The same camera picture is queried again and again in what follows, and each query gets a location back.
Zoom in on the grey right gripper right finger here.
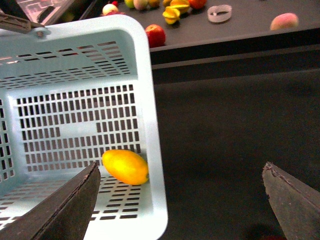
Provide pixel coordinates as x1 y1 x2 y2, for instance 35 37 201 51
262 162 320 240

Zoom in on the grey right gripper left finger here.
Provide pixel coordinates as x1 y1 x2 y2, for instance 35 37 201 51
0 162 101 240

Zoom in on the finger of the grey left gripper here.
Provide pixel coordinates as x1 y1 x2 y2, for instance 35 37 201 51
0 12 45 34

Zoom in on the yellow mango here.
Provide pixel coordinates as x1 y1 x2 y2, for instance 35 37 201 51
101 149 149 185

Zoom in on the light blue plastic basket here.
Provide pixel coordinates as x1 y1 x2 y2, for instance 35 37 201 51
0 14 168 240

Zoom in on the white round fruit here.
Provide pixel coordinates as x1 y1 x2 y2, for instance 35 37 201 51
102 3 119 16

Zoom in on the pink dragon fruit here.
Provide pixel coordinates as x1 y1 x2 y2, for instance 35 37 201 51
100 10 125 17

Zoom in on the green apple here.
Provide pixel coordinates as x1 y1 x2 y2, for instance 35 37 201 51
124 0 135 9

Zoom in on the beige round melon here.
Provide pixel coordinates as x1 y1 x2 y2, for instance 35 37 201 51
133 0 149 11

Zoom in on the brown kiwi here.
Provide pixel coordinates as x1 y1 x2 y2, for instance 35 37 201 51
148 0 160 9

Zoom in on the red apple on tray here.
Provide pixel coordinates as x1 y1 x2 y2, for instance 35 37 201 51
145 24 166 48

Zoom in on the yellow starfruit front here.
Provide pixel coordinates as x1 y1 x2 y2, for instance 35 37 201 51
162 6 180 25

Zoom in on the yellow starfruit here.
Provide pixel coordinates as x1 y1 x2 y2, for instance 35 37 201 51
162 6 180 25
169 0 190 14

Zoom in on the yellow starfruit behind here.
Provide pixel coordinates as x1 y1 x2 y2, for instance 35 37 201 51
169 0 190 14

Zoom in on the pale peach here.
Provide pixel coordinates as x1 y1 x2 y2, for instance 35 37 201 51
269 12 299 31

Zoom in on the black shelf tray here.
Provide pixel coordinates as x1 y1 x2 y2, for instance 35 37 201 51
79 0 320 68

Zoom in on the orange persimmon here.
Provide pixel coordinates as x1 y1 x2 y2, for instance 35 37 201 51
188 0 207 10

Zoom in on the white foam net ring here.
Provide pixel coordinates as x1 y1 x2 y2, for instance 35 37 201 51
206 4 233 25

